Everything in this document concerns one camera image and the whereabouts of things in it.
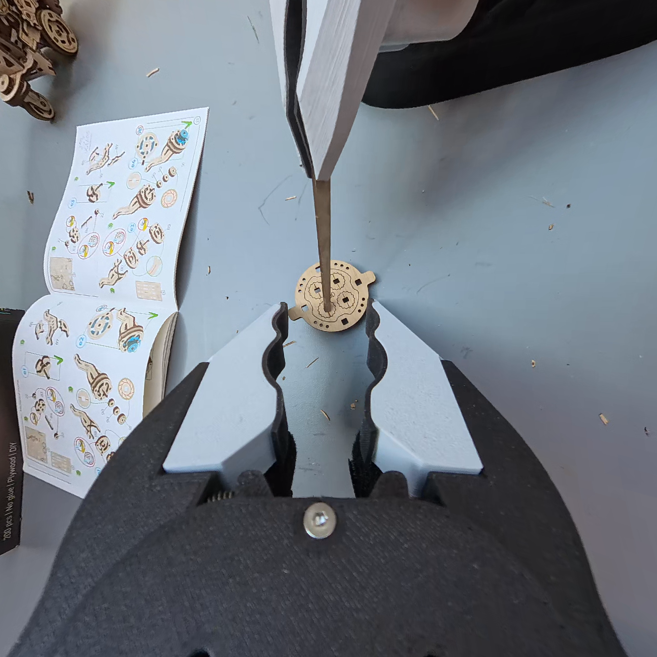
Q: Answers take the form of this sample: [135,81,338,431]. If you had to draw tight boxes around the round perforated wooden disc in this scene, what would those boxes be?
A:
[288,260,376,333]

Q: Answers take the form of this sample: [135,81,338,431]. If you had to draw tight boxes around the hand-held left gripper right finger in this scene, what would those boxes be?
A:
[350,300,485,496]

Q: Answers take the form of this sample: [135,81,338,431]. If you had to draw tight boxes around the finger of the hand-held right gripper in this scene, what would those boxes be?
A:
[297,0,399,180]
[269,0,329,179]

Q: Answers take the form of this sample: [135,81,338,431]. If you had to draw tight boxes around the small wooden vehicle model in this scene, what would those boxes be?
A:
[0,0,79,121]

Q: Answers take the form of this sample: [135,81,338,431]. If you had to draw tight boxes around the thin wooden stick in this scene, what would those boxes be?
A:
[312,177,333,315]

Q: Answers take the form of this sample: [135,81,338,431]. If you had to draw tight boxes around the black textured wrist rest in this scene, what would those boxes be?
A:
[359,0,657,110]

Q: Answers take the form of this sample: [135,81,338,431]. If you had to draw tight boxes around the white instruction booklet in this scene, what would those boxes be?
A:
[13,107,210,499]

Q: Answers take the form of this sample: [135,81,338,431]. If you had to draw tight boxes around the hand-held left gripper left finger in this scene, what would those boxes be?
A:
[162,303,294,496]

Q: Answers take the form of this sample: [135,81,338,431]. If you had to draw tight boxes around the dark teal model kit box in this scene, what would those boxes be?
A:
[0,308,26,556]

